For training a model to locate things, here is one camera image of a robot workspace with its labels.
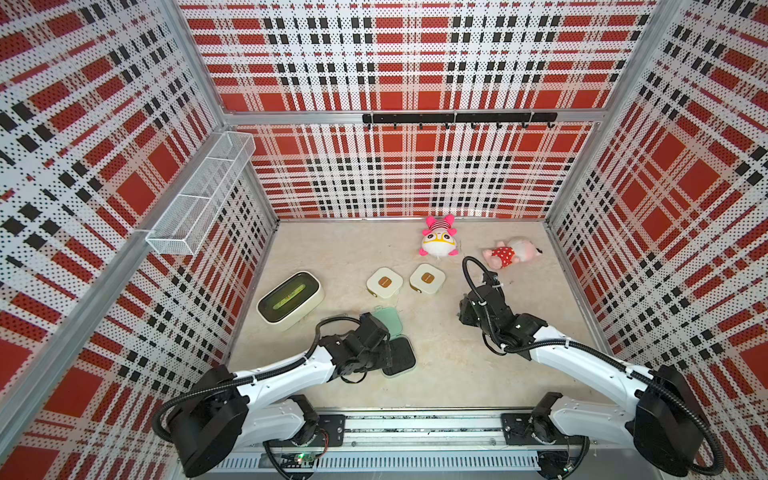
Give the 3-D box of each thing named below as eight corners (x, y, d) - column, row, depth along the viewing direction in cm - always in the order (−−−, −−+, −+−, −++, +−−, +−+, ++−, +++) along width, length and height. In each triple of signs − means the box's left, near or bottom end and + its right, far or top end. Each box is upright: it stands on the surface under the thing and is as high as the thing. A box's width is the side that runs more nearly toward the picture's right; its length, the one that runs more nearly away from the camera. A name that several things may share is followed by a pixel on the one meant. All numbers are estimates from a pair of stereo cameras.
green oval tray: (276, 340, 91) (268, 330, 86) (259, 311, 98) (250, 301, 92) (333, 301, 100) (328, 290, 94) (313, 277, 106) (308, 266, 101)
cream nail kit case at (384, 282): (360, 288, 103) (359, 284, 101) (378, 266, 109) (378, 262, 107) (389, 304, 99) (388, 300, 97) (406, 280, 105) (406, 276, 103)
